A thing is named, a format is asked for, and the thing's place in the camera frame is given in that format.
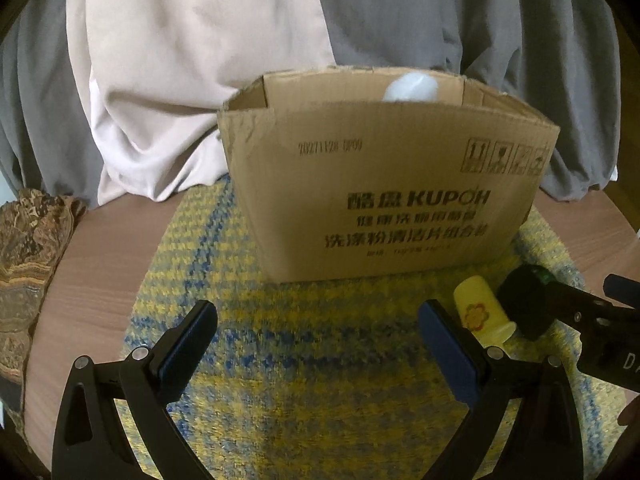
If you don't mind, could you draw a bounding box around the white plush toy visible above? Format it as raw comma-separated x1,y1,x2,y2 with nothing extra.
383,72,439,102

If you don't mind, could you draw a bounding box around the black and green ball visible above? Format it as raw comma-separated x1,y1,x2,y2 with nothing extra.
497,264,556,341

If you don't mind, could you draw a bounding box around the yellow blue woven mat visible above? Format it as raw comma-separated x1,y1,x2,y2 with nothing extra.
114,173,629,480

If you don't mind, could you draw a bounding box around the white pinkish bed sheet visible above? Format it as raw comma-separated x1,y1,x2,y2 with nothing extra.
66,0,334,204

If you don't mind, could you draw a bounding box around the pale yellow toy bottle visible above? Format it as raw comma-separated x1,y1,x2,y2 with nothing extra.
454,275,516,348

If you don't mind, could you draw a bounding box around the grey bed sheet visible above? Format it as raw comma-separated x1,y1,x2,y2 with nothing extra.
1,0,620,206

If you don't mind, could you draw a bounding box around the brown cardboard box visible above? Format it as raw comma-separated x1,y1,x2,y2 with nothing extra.
217,67,560,283

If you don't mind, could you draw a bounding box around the patterned brown cushion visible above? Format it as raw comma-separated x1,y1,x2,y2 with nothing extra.
0,188,87,438

